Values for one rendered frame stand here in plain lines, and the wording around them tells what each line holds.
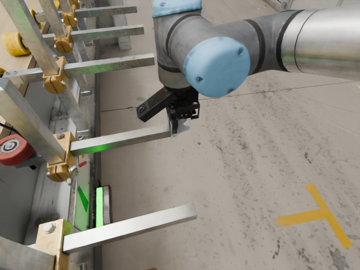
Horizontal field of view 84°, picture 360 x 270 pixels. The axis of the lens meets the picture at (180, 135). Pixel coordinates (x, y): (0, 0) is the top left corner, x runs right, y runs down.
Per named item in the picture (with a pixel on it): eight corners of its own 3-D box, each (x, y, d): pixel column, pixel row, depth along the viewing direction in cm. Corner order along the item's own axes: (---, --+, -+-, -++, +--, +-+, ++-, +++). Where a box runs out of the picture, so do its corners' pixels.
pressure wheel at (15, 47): (16, 27, 74) (18, 46, 73) (29, 40, 82) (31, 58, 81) (-2, 29, 73) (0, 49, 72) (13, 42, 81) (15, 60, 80)
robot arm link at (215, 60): (274, 35, 27) (225, 6, 35) (199, 53, 24) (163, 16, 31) (254, 91, 35) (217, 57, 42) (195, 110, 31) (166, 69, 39)
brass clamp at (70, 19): (80, 15, 101) (76, 4, 97) (78, 26, 93) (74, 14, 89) (67, 16, 100) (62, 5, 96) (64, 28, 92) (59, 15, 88)
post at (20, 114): (95, 189, 72) (6, 74, 35) (95, 199, 70) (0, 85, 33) (84, 192, 72) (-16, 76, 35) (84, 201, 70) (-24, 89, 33)
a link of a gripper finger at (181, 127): (190, 140, 63) (192, 120, 56) (172, 144, 62) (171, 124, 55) (188, 133, 65) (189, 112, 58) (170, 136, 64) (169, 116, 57)
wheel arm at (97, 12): (136, 10, 103) (135, 2, 100) (137, 13, 101) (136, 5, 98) (31, 20, 95) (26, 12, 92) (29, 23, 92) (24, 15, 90)
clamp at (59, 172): (77, 141, 62) (70, 130, 58) (74, 179, 54) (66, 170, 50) (58, 144, 61) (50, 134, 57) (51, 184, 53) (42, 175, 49)
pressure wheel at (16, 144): (50, 154, 62) (29, 129, 53) (46, 176, 57) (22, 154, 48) (22, 159, 61) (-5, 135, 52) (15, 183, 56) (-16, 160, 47)
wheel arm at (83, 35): (143, 31, 87) (142, 22, 85) (144, 34, 85) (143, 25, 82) (17, 45, 79) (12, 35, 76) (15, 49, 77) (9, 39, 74)
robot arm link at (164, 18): (162, 9, 31) (142, -9, 37) (166, 79, 40) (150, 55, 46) (215, 1, 33) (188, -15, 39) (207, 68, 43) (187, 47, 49)
